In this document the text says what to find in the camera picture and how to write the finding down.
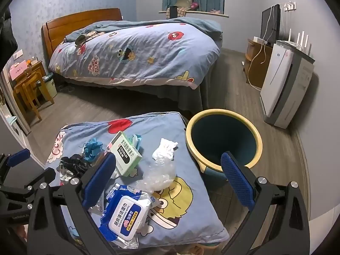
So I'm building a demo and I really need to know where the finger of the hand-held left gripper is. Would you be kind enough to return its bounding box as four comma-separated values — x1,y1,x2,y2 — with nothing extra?
0,149,57,192

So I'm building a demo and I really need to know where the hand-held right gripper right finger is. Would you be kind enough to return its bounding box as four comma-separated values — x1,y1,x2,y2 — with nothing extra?
220,151,311,255

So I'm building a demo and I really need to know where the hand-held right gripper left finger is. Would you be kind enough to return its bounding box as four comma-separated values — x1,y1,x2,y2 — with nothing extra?
27,153,117,255

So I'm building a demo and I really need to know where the black plastic bag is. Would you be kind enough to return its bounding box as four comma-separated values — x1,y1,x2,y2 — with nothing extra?
59,154,92,177

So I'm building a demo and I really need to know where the blue glove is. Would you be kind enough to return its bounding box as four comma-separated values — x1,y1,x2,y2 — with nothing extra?
81,137,104,162

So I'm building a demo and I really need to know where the green and white medicine box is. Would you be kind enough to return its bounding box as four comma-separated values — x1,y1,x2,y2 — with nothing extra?
107,131,142,177

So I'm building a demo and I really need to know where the blue wet wipes packet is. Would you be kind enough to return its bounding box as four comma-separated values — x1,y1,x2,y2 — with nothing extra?
98,183,156,247

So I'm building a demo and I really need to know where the blue bin with yellow rim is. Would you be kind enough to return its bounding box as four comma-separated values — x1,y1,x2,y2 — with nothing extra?
185,108,263,189

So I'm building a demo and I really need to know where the clear plastic bag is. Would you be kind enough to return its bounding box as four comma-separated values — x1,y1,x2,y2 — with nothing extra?
133,158,177,192

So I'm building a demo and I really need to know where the white tissue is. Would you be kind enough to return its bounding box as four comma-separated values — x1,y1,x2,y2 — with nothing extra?
152,138,178,161

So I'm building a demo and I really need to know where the printed blue cushion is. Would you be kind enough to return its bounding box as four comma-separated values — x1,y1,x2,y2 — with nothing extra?
46,112,229,247

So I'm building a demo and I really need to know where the wooden stool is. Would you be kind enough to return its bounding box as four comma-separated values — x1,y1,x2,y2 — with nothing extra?
13,73,55,120

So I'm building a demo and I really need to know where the small green bin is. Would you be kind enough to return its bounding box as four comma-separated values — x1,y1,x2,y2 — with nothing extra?
37,73,57,99

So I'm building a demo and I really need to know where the pink box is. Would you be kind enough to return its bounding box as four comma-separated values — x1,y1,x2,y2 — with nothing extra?
8,61,28,80

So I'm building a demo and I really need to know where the wooden nightstand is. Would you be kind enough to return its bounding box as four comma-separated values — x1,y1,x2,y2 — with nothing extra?
8,60,47,96

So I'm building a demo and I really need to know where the white air purifier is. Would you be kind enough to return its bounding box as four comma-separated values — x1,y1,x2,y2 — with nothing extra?
260,40,315,129

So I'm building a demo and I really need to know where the wooden cabinet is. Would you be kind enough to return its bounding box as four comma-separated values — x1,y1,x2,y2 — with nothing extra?
243,38,274,88

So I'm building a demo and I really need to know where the dark cloth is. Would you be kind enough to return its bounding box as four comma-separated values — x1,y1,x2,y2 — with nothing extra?
0,5,18,67

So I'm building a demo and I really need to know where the brown soft toy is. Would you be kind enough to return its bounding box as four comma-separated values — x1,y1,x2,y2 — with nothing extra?
75,33,89,47

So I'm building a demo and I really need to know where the wooden bed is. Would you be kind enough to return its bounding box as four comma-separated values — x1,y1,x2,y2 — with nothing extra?
41,8,123,64

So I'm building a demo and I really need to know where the white router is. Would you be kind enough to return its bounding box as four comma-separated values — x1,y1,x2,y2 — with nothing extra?
278,29,310,51

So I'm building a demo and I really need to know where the black monitor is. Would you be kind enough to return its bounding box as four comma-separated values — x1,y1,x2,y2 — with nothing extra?
260,4,281,44

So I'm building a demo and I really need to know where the checked cushion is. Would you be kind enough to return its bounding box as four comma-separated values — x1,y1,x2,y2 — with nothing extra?
166,5,190,19

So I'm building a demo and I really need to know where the white cable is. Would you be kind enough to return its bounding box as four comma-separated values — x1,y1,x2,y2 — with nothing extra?
247,5,274,91

